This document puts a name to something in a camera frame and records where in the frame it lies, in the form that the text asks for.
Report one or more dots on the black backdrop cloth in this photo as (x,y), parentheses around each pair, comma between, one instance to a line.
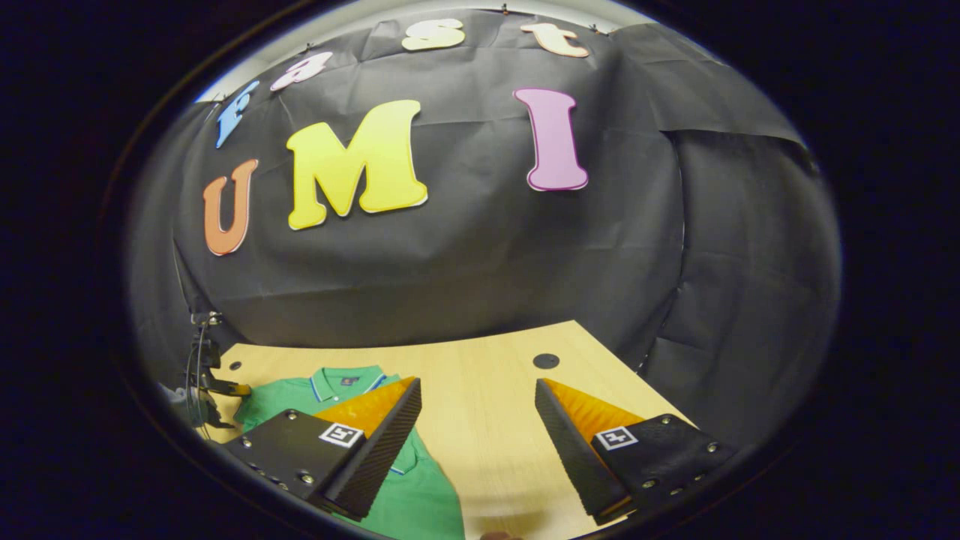
(487,262)

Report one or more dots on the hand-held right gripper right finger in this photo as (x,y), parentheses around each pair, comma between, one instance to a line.
(576,465)

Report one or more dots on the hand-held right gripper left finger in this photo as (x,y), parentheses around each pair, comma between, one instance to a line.
(382,457)

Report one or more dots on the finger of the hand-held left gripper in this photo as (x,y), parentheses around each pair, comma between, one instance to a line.
(238,390)

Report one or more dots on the green T-shirt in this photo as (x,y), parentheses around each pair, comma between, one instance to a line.
(420,502)

